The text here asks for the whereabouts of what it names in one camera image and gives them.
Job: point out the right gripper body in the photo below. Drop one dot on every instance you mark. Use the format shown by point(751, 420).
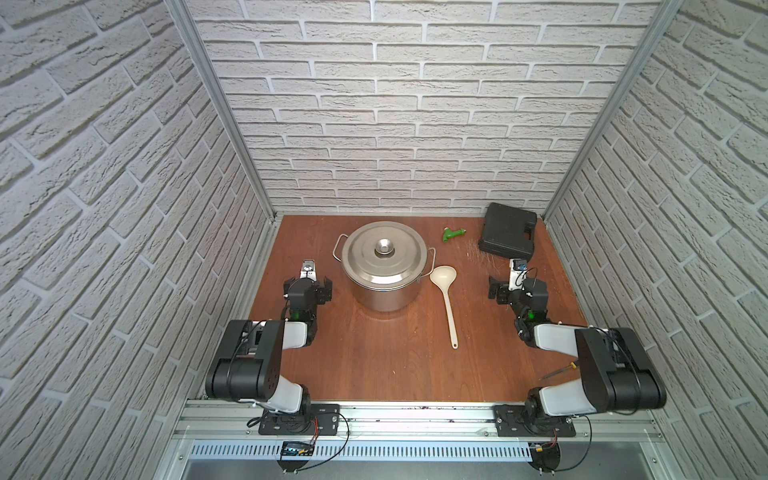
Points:
point(506, 296)

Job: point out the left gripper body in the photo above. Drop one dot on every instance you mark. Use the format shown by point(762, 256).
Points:
point(324, 288)

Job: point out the beige plastic ladle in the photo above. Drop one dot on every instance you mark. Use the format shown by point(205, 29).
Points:
point(443, 277)

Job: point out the stainless steel pot lid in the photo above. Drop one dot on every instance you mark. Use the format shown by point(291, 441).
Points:
point(384, 256)

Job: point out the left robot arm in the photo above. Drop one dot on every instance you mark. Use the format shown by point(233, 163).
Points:
point(247, 362)

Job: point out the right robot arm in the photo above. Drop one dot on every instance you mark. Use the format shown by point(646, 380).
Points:
point(616, 374)

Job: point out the black plastic case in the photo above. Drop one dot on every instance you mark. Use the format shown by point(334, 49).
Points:
point(508, 232)

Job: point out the green plastic tap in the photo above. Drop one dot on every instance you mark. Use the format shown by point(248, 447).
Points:
point(449, 234)

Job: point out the left controller board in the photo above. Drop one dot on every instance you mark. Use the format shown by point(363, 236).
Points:
point(294, 455)

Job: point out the controller board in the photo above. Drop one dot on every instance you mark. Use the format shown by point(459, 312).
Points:
point(545, 458)
point(294, 455)

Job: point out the right controller board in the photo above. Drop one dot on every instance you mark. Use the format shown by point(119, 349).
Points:
point(545, 458)

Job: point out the white vent grille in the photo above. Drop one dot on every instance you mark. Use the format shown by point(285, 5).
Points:
point(442, 451)

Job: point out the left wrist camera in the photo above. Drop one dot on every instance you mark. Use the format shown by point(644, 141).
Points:
point(308, 270)

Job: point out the yellow handled screwdriver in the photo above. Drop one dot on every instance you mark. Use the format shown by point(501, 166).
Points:
point(569, 367)

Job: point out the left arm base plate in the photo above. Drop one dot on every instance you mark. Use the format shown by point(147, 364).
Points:
point(298, 420)

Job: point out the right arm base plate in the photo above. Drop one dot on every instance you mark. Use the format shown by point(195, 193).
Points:
point(534, 423)

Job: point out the aluminium front rail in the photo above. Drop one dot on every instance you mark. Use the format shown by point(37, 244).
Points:
point(357, 420)

